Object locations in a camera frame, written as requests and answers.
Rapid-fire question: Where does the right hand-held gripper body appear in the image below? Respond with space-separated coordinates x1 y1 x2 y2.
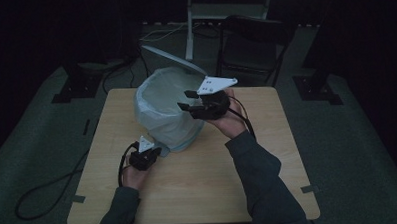
186 74 241 122

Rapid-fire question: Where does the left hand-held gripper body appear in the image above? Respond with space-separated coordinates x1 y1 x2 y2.
127 134 164 172

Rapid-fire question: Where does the trash bin with white liner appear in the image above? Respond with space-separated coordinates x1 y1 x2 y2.
132 65 211 155

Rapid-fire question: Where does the person's left hand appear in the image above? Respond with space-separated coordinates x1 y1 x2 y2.
120 160 154 192

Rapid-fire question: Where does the person's right hand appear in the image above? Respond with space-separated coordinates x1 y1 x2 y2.
204 86 253 142

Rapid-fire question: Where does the grey trash bin lid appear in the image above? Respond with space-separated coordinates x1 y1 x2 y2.
140 42 208 79

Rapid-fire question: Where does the white metal stand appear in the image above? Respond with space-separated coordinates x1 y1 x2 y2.
183 0 277 62

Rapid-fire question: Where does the black folding chair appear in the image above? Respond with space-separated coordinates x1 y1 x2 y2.
213 12 301 89

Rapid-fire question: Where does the grey tape strip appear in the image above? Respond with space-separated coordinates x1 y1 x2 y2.
300 184 321 194
70 194 87 205

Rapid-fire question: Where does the black stand base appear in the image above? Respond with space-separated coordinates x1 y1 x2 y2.
50 60 104 105
291 66 344 108

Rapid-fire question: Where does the left hand-held gripper cable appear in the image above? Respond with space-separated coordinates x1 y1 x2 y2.
115 141 141 188

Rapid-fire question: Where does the hand-held gripper cable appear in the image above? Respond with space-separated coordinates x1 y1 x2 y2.
227 94 257 141
115 141 141 188

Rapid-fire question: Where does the right hand-held gripper cable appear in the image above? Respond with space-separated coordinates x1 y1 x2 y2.
227 94 257 141

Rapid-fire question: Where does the white cable on floor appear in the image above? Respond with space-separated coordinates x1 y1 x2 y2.
138 22 189 42

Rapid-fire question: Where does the thin black floor cable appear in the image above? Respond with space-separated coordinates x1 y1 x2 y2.
100 55 151 95

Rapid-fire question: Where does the black cable on floor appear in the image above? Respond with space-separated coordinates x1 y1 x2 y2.
13 148 93 221

